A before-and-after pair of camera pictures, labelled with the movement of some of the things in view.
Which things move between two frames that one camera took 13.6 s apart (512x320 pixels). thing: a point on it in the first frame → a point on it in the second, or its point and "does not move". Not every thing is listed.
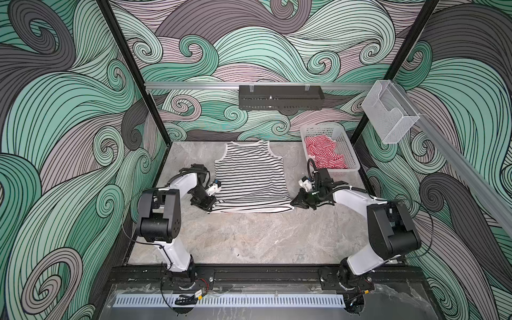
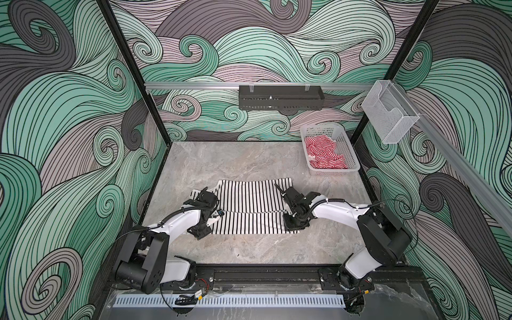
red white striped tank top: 322,149 does not move
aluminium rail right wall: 491,198 does not move
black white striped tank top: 253,180 → 251,207
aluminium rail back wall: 185,86 does not move
